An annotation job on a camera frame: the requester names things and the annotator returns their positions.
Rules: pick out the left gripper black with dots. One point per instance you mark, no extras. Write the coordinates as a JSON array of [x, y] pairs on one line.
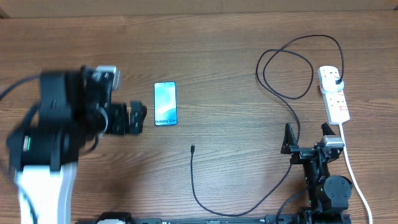
[[121, 124]]

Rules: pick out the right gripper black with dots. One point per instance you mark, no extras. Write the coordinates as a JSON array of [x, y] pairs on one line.
[[289, 145]]

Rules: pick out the Galaxy smartphone blue screen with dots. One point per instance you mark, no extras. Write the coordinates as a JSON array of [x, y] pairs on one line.
[[165, 104]]

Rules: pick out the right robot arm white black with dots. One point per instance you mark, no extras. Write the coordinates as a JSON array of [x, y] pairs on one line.
[[328, 194]]

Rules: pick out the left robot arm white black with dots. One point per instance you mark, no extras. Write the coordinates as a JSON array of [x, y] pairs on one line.
[[75, 107]]

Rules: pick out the white charger plug adapter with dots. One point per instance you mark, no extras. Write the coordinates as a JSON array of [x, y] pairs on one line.
[[330, 85]]

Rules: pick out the white power strip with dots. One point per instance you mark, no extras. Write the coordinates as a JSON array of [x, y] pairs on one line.
[[335, 103]]

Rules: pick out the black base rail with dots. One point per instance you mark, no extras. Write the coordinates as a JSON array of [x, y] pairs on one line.
[[124, 217]]

